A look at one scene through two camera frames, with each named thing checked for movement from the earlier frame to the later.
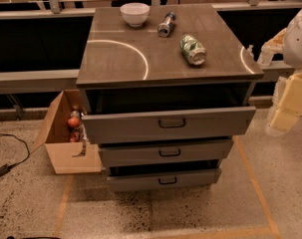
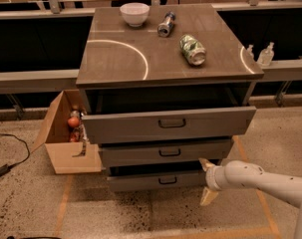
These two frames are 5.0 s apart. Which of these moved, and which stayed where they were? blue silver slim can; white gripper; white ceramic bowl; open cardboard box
Moved: white gripper
Stayed: white ceramic bowl; open cardboard box; blue silver slim can
